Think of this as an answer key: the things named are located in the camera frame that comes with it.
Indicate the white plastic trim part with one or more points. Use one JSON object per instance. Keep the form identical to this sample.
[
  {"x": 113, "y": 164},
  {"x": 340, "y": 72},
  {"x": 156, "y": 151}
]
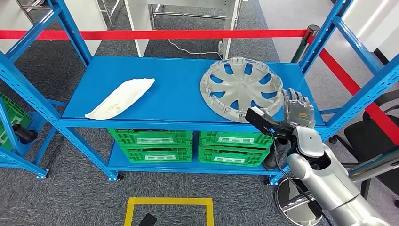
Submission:
[{"x": 120, "y": 99}]

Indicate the white desk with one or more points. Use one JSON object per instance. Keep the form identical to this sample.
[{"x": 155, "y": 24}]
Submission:
[{"x": 137, "y": 25}]

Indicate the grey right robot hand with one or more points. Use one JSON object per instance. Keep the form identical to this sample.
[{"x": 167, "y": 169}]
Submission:
[{"x": 299, "y": 112}]

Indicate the grey plastic wheel hubcap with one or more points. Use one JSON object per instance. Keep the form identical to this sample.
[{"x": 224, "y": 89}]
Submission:
[{"x": 240, "y": 90}]

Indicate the red barrier belt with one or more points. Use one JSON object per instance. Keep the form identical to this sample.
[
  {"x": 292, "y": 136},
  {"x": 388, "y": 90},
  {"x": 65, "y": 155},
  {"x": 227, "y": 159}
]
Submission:
[
  {"x": 341, "y": 75},
  {"x": 187, "y": 34}
]

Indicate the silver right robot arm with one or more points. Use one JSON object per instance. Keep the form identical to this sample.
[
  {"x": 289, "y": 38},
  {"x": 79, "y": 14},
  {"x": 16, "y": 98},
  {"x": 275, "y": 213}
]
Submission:
[{"x": 327, "y": 187}]

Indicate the steel tube frame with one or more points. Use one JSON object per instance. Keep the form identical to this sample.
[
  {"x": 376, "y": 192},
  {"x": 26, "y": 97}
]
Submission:
[{"x": 190, "y": 15}]

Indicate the black office chair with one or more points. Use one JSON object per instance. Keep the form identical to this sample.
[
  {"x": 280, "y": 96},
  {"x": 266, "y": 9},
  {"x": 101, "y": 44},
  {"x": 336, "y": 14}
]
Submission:
[{"x": 367, "y": 137}]

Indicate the chrome barrier stanchion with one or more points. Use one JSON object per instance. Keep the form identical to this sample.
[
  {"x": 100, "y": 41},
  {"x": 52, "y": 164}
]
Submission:
[{"x": 374, "y": 170}]

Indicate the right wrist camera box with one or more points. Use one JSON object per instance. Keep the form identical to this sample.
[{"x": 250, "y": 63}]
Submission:
[{"x": 258, "y": 118}]

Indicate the white cabinet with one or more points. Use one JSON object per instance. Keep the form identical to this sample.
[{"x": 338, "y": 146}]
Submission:
[{"x": 87, "y": 18}]

